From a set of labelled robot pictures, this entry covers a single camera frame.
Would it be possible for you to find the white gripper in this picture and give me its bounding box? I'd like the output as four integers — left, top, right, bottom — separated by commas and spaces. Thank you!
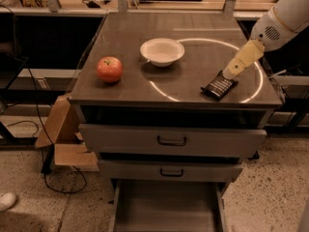
222, 7, 301, 79

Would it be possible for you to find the black rxbar chocolate bar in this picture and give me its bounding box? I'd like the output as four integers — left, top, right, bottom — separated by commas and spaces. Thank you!
201, 71, 238, 101

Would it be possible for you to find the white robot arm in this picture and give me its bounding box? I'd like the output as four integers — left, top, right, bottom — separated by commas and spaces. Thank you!
222, 0, 309, 79

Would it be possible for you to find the grey drawer cabinet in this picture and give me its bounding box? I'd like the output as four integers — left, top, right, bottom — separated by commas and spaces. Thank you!
69, 11, 284, 186

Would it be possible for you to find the top grey drawer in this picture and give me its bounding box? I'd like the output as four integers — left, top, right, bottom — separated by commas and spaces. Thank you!
79, 124, 267, 158

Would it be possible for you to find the middle grey drawer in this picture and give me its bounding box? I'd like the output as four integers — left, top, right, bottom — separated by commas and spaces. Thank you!
98, 159, 242, 183

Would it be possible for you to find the bottom grey open drawer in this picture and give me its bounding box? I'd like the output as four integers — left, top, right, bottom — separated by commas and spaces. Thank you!
108, 180, 228, 232

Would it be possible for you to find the white bowl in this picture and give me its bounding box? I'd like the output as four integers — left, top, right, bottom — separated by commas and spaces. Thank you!
140, 38, 184, 67

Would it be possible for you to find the red apple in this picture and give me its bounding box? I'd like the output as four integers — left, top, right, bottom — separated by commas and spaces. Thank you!
97, 56, 123, 83

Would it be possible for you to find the brown cardboard box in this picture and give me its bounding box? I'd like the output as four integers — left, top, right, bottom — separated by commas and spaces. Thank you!
35, 95, 98, 171

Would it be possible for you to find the white shoe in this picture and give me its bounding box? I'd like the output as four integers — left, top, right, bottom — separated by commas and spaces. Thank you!
0, 192, 17, 212

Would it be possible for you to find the black floor cable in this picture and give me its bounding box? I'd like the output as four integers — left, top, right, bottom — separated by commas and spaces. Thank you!
0, 4, 88, 194

